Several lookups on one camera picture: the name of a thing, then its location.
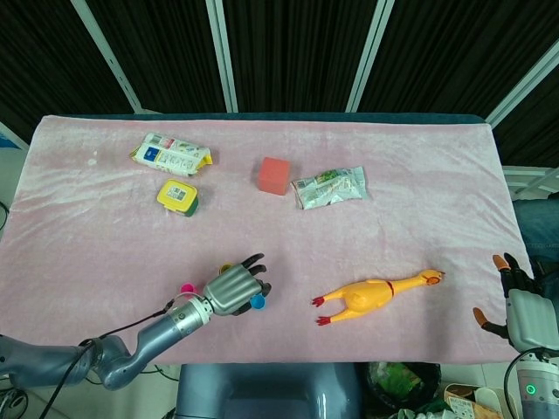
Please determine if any blue denim trouser leg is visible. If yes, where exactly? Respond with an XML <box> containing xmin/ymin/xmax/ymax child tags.
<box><xmin>513</xmin><ymin>195</ymin><xmax>559</xmax><ymax>263</ymax></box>

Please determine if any black floor cable bundle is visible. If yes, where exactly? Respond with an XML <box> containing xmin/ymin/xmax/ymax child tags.
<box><xmin>0</xmin><ymin>364</ymin><xmax>181</xmax><ymax>419</ymax></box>

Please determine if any black bin with green bag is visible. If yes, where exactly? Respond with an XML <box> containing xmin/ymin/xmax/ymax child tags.
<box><xmin>364</xmin><ymin>361</ymin><xmax>442</xmax><ymax>414</ymax></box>

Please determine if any grey metal shelf frame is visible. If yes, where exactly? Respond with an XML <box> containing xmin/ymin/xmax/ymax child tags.
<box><xmin>501</xmin><ymin>165</ymin><xmax>559</xmax><ymax>200</ymax></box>

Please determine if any blue white sign board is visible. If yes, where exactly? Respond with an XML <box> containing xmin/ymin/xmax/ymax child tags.
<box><xmin>0</xmin><ymin>121</ymin><xmax>27</xmax><ymax>152</ymax></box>

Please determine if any cardboard box with label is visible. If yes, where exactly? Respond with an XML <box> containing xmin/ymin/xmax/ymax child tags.
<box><xmin>443</xmin><ymin>382</ymin><xmax>503</xmax><ymax>419</ymax></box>

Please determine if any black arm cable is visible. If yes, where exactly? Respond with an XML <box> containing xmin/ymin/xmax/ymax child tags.
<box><xmin>503</xmin><ymin>348</ymin><xmax>532</xmax><ymax>419</ymax></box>
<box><xmin>43</xmin><ymin>292</ymin><xmax>196</xmax><ymax>419</ymax></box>

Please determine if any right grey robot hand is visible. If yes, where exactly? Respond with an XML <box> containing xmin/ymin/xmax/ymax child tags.
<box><xmin>472</xmin><ymin>249</ymin><xmax>559</xmax><ymax>353</ymax></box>

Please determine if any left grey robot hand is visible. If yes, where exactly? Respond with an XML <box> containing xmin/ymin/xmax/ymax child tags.
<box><xmin>203</xmin><ymin>251</ymin><xmax>273</xmax><ymax>318</ymax></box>

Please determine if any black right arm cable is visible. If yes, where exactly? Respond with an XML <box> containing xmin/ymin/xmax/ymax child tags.
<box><xmin>503</xmin><ymin>348</ymin><xmax>532</xmax><ymax>419</ymax></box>

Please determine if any white snack pack yellow end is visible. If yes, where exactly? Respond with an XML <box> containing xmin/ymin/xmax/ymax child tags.
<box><xmin>128</xmin><ymin>132</ymin><xmax>214</xmax><ymax>177</ymax></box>

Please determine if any red foam cube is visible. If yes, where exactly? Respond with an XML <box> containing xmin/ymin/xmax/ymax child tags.
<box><xmin>256</xmin><ymin>157</ymin><xmax>292</xmax><ymax>196</ymax></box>

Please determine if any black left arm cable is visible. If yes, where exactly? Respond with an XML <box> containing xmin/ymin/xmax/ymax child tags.
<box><xmin>43</xmin><ymin>292</ymin><xmax>196</xmax><ymax>419</ymax></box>

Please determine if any pink fleece table cloth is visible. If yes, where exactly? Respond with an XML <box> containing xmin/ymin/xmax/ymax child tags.
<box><xmin>0</xmin><ymin>113</ymin><xmax>541</xmax><ymax>366</ymax></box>

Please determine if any white partition frame post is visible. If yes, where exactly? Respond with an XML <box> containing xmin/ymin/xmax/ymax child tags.
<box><xmin>346</xmin><ymin>0</ymin><xmax>396</xmax><ymax>113</ymax></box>
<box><xmin>485</xmin><ymin>46</ymin><xmax>559</xmax><ymax>126</ymax></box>
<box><xmin>70</xmin><ymin>0</ymin><xmax>144</xmax><ymax>113</ymax></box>
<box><xmin>205</xmin><ymin>0</ymin><xmax>239</xmax><ymax>113</ymax></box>

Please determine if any yellow rubber chicken toy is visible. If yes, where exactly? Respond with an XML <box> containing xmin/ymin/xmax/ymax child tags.
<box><xmin>311</xmin><ymin>269</ymin><xmax>447</xmax><ymax>327</ymax></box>

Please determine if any silver green snack packet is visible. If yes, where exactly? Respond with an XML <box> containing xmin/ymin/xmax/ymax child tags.
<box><xmin>290</xmin><ymin>165</ymin><xmax>371</xmax><ymax>211</ymax></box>

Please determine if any yellow-lidded green container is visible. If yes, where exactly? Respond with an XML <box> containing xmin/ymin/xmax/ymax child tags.
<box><xmin>155</xmin><ymin>178</ymin><xmax>202</xmax><ymax>218</ymax></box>

